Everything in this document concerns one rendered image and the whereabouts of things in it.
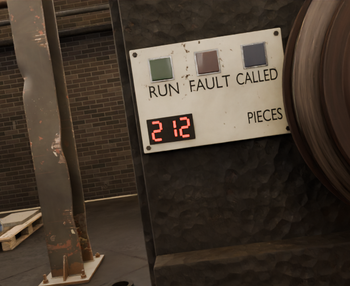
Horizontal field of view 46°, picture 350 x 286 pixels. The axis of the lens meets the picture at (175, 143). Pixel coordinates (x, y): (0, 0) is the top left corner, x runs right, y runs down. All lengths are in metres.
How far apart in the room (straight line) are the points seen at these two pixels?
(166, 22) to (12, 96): 6.61
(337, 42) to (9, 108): 6.88
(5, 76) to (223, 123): 6.75
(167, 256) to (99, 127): 6.13
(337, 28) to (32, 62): 2.93
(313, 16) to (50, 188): 2.91
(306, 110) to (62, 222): 2.90
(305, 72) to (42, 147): 2.86
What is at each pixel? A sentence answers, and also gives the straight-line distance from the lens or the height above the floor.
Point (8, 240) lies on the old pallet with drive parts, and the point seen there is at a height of 0.10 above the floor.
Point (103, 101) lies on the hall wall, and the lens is 6.83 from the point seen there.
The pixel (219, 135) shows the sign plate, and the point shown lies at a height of 1.07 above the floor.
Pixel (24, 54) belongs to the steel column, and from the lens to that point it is 3.40.
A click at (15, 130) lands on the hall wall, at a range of 7.27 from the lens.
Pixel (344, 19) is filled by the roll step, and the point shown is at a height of 1.21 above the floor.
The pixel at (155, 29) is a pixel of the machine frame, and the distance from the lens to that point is 0.75.
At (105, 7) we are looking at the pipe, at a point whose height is 2.94.
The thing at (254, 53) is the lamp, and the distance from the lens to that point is 0.72.
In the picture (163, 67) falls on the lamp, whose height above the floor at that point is 1.20.
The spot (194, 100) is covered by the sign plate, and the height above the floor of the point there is 1.14.
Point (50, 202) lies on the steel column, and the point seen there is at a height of 0.62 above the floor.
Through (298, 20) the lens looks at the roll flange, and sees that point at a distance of 0.68.
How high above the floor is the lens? 1.11
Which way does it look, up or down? 3 degrees down
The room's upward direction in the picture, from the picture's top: 8 degrees counter-clockwise
